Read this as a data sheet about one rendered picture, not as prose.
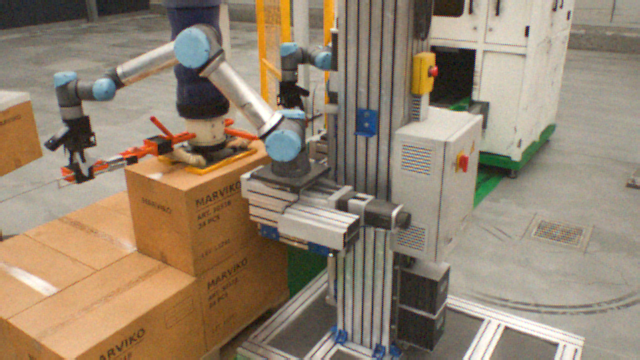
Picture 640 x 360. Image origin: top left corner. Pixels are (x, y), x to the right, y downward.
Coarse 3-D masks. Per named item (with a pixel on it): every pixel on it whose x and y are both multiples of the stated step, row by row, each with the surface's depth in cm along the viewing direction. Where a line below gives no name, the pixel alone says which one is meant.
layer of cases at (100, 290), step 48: (48, 240) 261; (96, 240) 260; (0, 288) 225; (48, 288) 224; (96, 288) 224; (144, 288) 224; (192, 288) 229; (240, 288) 256; (0, 336) 216; (48, 336) 197; (96, 336) 197; (144, 336) 212; (192, 336) 236
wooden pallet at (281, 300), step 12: (288, 288) 292; (276, 300) 284; (288, 300) 294; (264, 312) 277; (276, 312) 286; (252, 324) 284; (228, 336) 257; (240, 336) 275; (216, 348) 251; (228, 348) 267
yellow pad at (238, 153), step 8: (240, 152) 246; (248, 152) 247; (208, 160) 235; (216, 160) 237; (224, 160) 238; (232, 160) 240; (192, 168) 231; (200, 168) 230; (208, 168) 230; (216, 168) 234
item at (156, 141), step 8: (152, 136) 227; (160, 136) 228; (168, 136) 226; (144, 144) 223; (152, 144) 220; (160, 144) 219; (168, 144) 223; (152, 152) 222; (160, 152) 220; (168, 152) 223
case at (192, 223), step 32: (256, 160) 244; (128, 192) 241; (160, 192) 225; (192, 192) 218; (224, 192) 233; (160, 224) 233; (192, 224) 222; (224, 224) 237; (256, 224) 255; (160, 256) 242; (192, 256) 227; (224, 256) 242
